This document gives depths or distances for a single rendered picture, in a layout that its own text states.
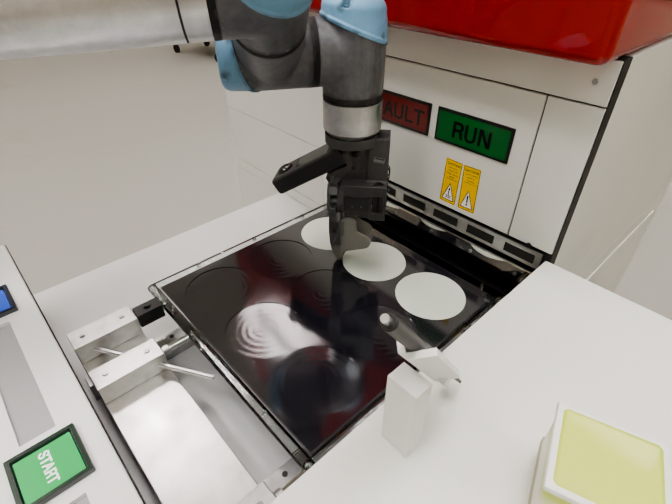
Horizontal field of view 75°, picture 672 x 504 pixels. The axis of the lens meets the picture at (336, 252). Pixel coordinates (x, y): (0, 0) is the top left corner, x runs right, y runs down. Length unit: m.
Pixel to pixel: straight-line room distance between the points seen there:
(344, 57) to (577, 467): 0.43
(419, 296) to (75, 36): 0.49
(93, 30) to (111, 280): 0.54
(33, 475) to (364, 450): 0.28
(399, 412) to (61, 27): 0.39
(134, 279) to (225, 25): 0.56
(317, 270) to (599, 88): 0.43
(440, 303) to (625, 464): 0.33
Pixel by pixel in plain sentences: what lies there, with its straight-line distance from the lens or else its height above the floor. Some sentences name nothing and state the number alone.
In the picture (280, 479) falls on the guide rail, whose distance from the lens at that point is 0.54.
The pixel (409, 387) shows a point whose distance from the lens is 0.35.
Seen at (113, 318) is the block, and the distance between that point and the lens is 0.66.
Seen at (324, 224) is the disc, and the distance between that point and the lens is 0.78.
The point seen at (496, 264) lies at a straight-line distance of 0.68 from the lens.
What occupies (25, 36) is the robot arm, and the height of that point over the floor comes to 1.26.
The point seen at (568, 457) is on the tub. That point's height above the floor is 1.03.
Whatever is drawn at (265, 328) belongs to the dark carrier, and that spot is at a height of 0.90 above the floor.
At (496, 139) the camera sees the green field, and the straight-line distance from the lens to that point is 0.63.
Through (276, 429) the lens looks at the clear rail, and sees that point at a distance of 0.50.
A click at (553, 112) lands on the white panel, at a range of 0.59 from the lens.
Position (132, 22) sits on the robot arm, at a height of 1.27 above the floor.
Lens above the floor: 1.33
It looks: 37 degrees down
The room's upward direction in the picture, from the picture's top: straight up
